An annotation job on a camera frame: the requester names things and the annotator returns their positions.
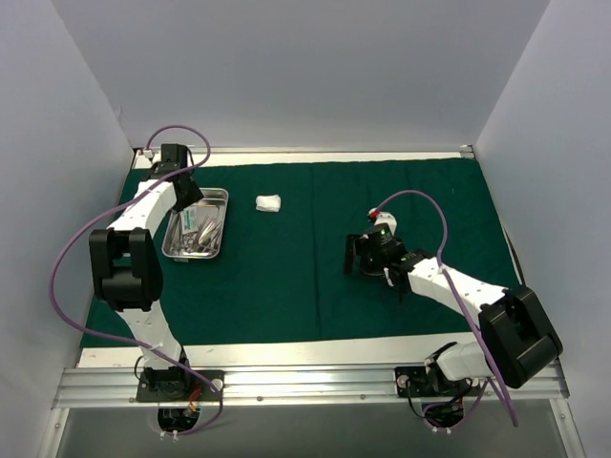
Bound stainless steel instrument tray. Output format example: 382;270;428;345
161;188;229;262

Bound dark green surgical drape cloth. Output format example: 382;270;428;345
79;158;521;348

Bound white gauze pad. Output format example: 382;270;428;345
255;195;282;213

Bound white green labelled packet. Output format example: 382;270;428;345
179;205;200;235

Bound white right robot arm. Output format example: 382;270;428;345
344;222;563;394

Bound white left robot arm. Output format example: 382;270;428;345
89;144;202;400

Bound steel surgical scissors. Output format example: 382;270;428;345
169;224;200;255

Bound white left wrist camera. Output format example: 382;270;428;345
140;149;160;164

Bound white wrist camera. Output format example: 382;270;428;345
368;208;397;235
140;149;160;164

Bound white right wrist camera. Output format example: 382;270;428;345
368;208;397;235

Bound steel forceps with gold handle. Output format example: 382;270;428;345
194;218;221;251

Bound aluminium back frame rail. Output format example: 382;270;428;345
136;144;474;155

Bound aluminium front frame rail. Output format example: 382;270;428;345
51;361;570;409

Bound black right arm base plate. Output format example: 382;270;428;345
393;365;480;398

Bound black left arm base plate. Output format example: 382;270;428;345
136;367;219;403

